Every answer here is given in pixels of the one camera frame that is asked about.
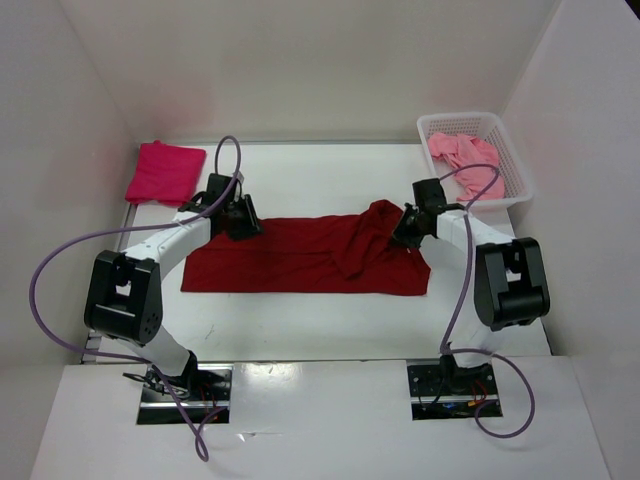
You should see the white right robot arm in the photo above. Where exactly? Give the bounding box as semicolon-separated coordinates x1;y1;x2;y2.
392;178;550;393

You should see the white plastic basket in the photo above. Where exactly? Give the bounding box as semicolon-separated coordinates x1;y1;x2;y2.
416;111;534;211

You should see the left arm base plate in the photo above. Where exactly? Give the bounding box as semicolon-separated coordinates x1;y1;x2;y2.
123;363;234;425

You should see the light pink t shirt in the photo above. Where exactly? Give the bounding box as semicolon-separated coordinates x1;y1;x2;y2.
427;132;505;202

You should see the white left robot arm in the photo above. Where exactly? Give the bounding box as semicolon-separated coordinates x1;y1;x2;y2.
84;173;262;400

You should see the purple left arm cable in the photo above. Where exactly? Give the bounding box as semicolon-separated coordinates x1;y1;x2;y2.
28;135;244;462

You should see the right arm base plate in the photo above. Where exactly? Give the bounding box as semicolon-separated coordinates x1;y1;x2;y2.
406;360;502;421

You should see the dark red t shirt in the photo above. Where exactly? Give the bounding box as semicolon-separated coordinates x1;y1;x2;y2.
181;200;431;297

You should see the magenta pink t shirt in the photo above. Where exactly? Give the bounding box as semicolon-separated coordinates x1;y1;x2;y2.
125;140;206;207

